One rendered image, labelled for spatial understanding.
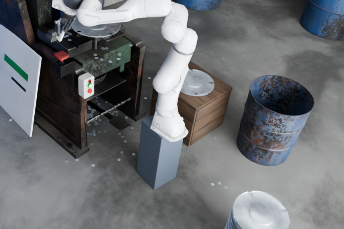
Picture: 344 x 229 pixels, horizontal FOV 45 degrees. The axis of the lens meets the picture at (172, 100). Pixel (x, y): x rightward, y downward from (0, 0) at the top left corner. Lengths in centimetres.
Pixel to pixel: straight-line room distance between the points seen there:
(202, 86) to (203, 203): 78
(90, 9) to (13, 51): 106
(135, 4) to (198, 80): 112
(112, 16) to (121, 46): 73
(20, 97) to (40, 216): 83
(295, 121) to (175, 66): 96
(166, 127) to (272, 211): 70
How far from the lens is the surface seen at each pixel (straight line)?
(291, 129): 270
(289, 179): 290
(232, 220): 216
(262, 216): 217
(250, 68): 381
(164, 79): 203
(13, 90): 297
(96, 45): 253
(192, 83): 283
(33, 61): 266
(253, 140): 279
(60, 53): 230
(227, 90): 286
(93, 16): 190
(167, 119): 223
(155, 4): 187
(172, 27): 185
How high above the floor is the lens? 203
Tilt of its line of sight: 39 degrees down
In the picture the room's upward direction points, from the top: 9 degrees clockwise
